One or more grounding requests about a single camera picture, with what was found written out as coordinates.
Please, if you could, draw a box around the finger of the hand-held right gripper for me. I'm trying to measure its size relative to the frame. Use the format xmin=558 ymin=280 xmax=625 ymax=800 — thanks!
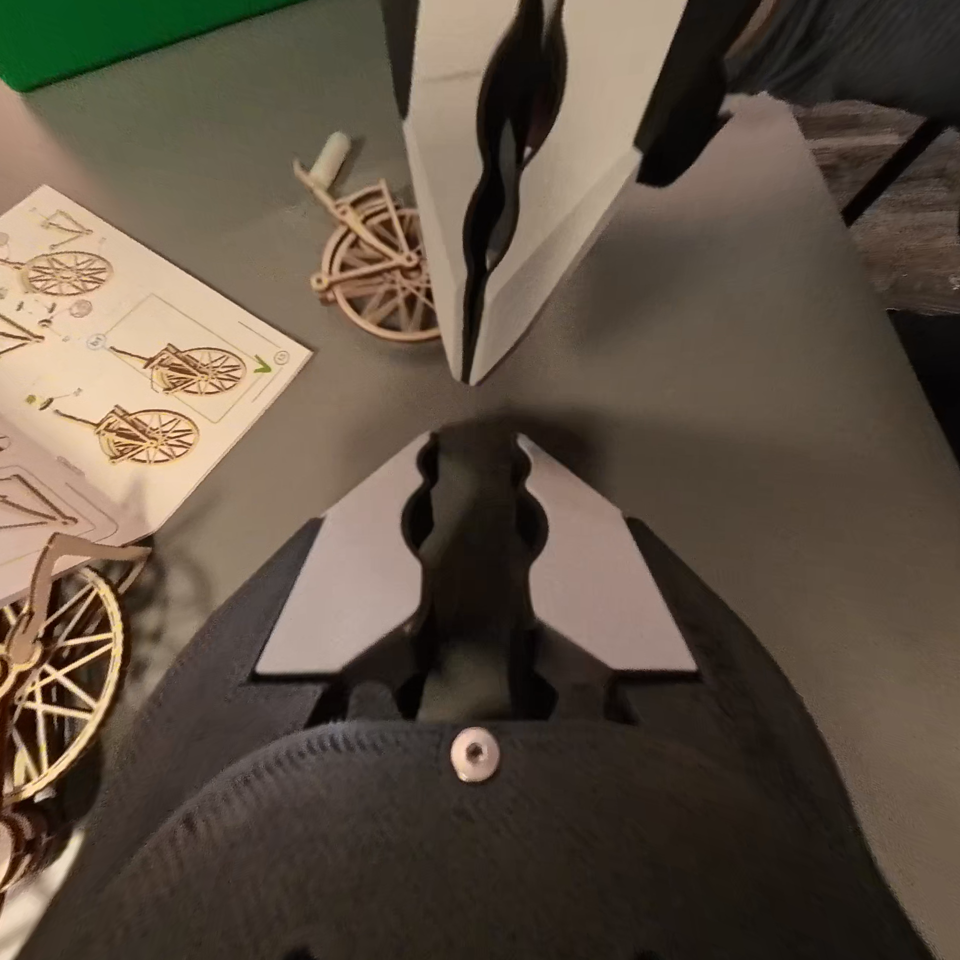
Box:
xmin=403 ymin=0 xmax=545 ymax=385
xmin=466 ymin=0 xmax=690 ymax=385

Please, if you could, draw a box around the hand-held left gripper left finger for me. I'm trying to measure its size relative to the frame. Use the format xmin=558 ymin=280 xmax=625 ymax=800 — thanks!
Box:
xmin=253 ymin=431 xmax=453 ymax=680

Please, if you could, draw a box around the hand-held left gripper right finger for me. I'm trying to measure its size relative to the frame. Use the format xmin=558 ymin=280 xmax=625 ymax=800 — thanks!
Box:
xmin=510 ymin=431 xmax=702 ymax=680

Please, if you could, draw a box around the small wooden wheel assembly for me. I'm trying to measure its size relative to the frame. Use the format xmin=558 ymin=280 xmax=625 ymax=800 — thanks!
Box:
xmin=292 ymin=157 xmax=444 ymax=344

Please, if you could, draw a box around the large wooden wheel model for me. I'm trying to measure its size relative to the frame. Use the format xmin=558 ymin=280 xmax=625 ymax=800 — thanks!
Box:
xmin=0 ymin=532 xmax=152 ymax=894

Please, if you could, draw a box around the small white wax cylinder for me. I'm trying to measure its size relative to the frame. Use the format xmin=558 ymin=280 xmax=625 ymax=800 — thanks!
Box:
xmin=309 ymin=132 xmax=354 ymax=186

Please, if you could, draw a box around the paper instruction booklet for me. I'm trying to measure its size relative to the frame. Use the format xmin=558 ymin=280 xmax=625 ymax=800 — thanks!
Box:
xmin=0 ymin=185 xmax=315 ymax=605

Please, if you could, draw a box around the green box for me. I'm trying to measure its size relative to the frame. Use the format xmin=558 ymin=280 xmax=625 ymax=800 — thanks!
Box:
xmin=0 ymin=0 xmax=305 ymax=93

